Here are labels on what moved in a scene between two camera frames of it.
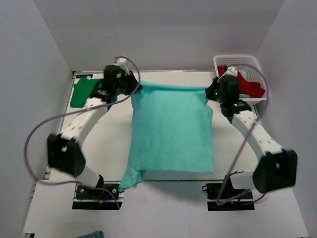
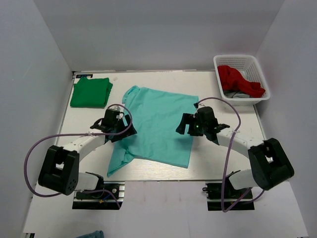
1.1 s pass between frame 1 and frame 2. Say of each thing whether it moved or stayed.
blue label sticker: stayed
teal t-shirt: moved
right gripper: moved
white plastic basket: stayed
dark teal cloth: stayed
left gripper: moved
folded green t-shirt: stayed
